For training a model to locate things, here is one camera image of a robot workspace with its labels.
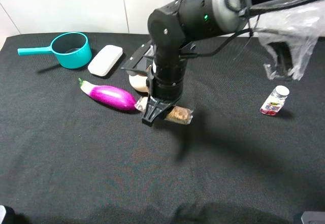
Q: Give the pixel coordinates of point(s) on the white rectangular box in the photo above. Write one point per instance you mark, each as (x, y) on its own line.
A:
(105, 60)

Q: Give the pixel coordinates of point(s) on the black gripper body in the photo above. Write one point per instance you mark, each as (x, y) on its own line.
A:
(164, 94)

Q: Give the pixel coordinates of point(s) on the snack bar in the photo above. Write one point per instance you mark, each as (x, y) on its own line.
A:
(171, 113)

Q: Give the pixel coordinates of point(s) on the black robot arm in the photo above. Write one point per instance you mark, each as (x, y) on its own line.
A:
(174, 28)

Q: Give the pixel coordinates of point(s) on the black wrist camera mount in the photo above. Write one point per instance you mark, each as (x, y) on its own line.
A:
(140, 61)

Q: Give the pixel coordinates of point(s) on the purple toy eggplant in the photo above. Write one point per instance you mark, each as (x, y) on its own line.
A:
(109, 95)

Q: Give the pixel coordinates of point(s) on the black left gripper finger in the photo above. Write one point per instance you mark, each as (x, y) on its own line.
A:
(151, 114)

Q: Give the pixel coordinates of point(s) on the teal saucepan with handle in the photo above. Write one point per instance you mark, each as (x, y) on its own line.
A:
(72, 50)

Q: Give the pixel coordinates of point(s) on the beige ceramic teapot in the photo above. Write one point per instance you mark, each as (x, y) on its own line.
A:
(138, 79)

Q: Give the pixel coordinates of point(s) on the black cloth table cover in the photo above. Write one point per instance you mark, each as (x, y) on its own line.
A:
(67, 159)

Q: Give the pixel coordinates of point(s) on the candy bottle with silver cap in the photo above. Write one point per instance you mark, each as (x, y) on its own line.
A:
(275, 101)

